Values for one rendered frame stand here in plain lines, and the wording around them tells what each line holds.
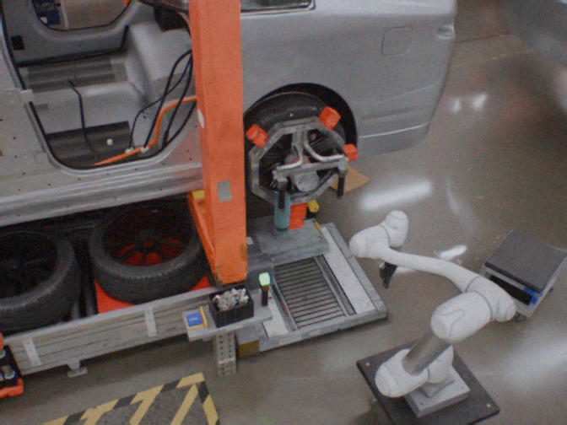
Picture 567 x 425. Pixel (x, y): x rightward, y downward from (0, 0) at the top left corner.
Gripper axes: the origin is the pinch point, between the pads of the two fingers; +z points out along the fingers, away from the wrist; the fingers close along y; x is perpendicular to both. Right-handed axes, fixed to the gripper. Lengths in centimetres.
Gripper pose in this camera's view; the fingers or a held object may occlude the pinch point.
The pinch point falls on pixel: (386, 282)
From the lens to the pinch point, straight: 291.7
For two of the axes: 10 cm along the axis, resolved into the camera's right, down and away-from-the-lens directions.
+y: 8.3, -3.4, 4.5
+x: -5.6, -5.2, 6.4
